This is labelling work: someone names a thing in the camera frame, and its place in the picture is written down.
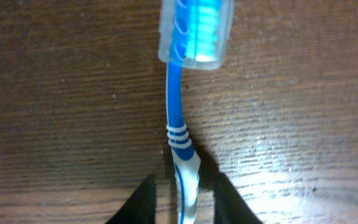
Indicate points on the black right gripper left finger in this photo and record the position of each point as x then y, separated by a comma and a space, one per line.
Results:
140, 207

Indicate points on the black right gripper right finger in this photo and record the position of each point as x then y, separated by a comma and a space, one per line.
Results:
229, 206

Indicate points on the blue white toothbrush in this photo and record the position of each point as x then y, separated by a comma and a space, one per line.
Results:
193, 34

